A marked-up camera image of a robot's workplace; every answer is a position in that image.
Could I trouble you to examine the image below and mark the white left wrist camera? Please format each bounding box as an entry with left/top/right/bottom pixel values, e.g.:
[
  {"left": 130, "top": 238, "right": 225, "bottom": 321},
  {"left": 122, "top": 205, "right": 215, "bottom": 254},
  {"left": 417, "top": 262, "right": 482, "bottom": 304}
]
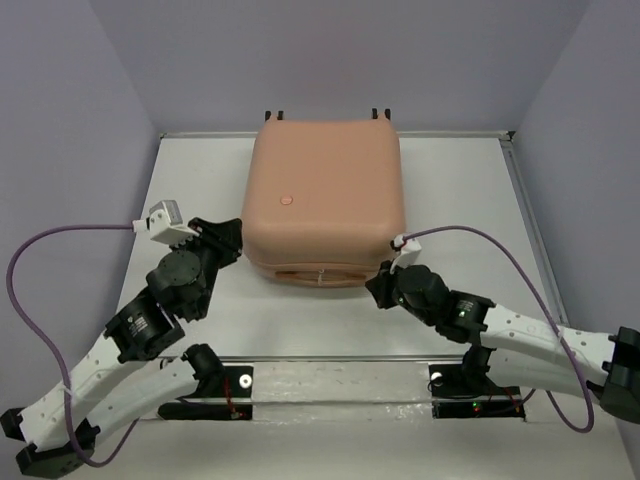
[{"left": 132, "top": 200, "right": 196, "bottom": 246}]

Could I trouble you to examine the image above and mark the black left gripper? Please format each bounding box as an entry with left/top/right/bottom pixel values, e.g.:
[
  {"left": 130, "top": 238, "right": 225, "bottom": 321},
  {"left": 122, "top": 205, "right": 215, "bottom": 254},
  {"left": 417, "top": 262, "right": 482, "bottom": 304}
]
[{"left": 173, "top": 215, "right": 248, "bottom": 317}]

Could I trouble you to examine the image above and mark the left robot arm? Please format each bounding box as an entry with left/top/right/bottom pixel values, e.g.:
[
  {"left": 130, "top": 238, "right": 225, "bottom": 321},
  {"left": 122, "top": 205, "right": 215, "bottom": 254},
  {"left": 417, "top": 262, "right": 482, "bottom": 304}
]
[{"left": 1, "top": 214, "right": 243, "bottom": 479}]

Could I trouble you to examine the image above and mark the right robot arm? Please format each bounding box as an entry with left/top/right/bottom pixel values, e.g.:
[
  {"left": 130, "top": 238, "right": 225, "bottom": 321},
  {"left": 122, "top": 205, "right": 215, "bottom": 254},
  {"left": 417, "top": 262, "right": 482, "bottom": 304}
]
[{"left": 365, "top": 262, "right": 639, "bottom": 423}]

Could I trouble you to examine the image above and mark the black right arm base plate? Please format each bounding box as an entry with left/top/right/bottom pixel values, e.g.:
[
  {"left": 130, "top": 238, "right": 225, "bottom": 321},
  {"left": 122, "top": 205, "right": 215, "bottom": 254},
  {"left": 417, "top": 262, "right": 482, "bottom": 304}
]
[{"left": 427, "top": 363, "right": 526, "bottom": 420}]

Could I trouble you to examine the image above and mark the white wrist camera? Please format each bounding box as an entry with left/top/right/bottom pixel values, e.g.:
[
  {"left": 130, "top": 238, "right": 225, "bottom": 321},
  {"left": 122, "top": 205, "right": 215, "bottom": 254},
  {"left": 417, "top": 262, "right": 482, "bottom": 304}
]
[
  {"left": 390, "top": 235, "right": 422, "bottom": 273},
  {"left": 132, "top": 200, "right": 196, "bottom": 246}
]

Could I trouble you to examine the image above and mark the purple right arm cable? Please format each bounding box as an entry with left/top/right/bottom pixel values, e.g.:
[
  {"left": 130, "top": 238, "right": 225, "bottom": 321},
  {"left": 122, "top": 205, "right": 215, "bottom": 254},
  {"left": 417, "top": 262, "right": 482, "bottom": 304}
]
[{"left": 392, "top": 224, "right": 596, "bottom": 434}]

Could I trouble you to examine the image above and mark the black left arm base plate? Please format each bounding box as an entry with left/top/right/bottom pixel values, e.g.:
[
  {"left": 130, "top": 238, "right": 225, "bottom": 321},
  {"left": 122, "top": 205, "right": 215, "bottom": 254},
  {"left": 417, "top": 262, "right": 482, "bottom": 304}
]
[{"left": 156, "top": 363, "right": 254, "bottom": 421}]

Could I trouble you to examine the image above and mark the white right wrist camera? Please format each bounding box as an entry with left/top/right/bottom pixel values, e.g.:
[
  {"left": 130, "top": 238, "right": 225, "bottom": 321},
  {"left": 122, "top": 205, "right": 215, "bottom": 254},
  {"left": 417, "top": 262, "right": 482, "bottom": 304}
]
[{"left": 390, "top": 235, "right": 422, "bottom": 273}]

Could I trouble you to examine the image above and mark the pink hard-shell suitcase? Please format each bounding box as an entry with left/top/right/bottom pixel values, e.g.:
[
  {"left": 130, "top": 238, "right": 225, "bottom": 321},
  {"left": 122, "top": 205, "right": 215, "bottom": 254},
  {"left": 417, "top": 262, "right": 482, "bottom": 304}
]
[{"left": 241, "top": 109, "right": 406, "bottom": 288}]

